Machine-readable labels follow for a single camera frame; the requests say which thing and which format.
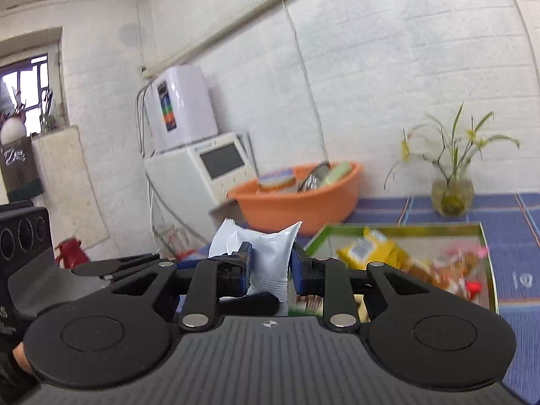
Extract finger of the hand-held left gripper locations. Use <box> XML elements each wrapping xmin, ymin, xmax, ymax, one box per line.
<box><xmin>72</xmin><ymin>262</ymin><xmax>127</xmax><ymax>281</ymax></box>
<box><xmin>99</xmin><ymin>254</ymin><xmax>163</xmax><ymax>268</ymax></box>

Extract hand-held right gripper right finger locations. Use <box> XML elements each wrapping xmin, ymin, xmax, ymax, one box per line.
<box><xmin>291</xmin><ymin>240</ymin><xmax>432</xmax><ymax>332</ymax></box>

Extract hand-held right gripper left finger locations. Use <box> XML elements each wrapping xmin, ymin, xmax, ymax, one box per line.
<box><xmin>110</xmin><ymin>241</ymin><xmax>254</xmax><ymax>330</ymax></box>

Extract brown orange snack packet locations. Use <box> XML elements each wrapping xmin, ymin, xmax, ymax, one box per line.
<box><xmin>403</xmin><ymin>262</ymin><xmax>460</xmax><ymax>294</ymax></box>

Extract green cardboard box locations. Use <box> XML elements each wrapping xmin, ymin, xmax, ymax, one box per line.
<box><xmin>287</xmin><ymin>221</ymin><xmax>501</xmax><ymax>317</ymax></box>

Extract person's left hand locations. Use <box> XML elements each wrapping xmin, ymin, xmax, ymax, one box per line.
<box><xmin>12</xmin><ymin>341</ymin><xmax>34</xmax><ymax>375</ymax></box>

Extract red kettle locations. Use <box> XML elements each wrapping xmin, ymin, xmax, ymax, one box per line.
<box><xmin>54</xmin><ymin>237</ymin><xmax>91</xmax><ymax>268</ymax></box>

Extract black rounded object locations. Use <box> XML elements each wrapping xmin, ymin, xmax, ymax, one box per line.
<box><xmin>219</xmin><ymin>293</ymin><xmax>281</xmax><ymax>316</ymax></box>

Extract orange plastic basin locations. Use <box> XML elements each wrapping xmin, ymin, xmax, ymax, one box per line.
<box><xmin>227</xmin><ymin>161</ymin><xmax>364</xmax><ymax>237</ymax></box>

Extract pale stone slab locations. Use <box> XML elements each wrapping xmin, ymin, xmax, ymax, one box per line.
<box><xmin>31</xmin><ymin>124</ymin><xmax>111</xmax><ymax>247</ymax></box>

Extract dark printed cloth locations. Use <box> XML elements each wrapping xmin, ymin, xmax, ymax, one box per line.
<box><xmin>0</xmin><ymin>135</ymin><xmax>45</xmax><ymax>203</ymax></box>

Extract yellow brown snack packet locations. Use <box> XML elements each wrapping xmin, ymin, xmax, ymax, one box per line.
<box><xmin>336</xmin><ymin>227</ymin><xmax>412</xmax><ymax>271</ymax></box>

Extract metal bowl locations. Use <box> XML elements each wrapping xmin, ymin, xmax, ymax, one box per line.
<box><xmin>297</xmin><ymin>161</ymin><xmax>332</xmax><ymax>192</ymax></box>

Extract round lidded container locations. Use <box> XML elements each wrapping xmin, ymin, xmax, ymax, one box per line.
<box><xmin>257</xmin><ymin>168</ymin><xmax>297</xmax><ymax>194</ymax></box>

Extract white appliance with screen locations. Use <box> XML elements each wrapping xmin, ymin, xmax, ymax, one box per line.
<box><xmin>144</xmin><ymin>132</ymin><xmax>259</xmax><ymax>220</ymax></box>

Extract white round vase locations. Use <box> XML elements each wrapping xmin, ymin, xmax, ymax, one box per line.
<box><xmin>0</xmin><ymin>117</ymin><xmax>27</xmax><ymax>144</ymax></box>

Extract green plastic item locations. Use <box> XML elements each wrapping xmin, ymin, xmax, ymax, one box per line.
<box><xmin>323</xmin><ymin>161</ymin><xmax>353</xmax><ymax>187</ymax></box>

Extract window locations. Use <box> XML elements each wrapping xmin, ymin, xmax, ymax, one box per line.
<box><xmin>0</xmin><ymin>53</ymin><xmax>60</xmax><ymax>136</ymax></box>

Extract white water purifier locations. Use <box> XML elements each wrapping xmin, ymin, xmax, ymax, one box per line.
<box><xmin>143</xmin><ymin>65</ymin><xmax>219</xmax><ymax>155</ymax></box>

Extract pink white snack packet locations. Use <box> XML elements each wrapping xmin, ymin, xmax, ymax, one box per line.
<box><xmin>430</xmin><ymin>242</ymin><xmax>490</xmax><ymax>288</ymax></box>

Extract plant in glass vase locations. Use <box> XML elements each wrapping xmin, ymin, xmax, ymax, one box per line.
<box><xmin>384</xmin><ymin>102</ymin><xmax>521</xmax><ymax>218</ymax></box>

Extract grey hoses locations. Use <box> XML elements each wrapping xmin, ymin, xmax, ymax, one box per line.
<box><xmin>134</xmin><ymin>82</ymin><xmax>155</xmax><ymax>157</ymax></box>

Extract white wall cable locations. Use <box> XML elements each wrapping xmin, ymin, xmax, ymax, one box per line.
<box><xmin>282</xmin><ymin>0</ymin><xmax>332</xmax><ymax>163</ymax></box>

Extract white wall pipe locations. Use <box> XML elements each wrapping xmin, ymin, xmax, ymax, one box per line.
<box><xmin>140</xmin><ymin>0</ymin><xmax>408</xmax><ymax>80</ymax></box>

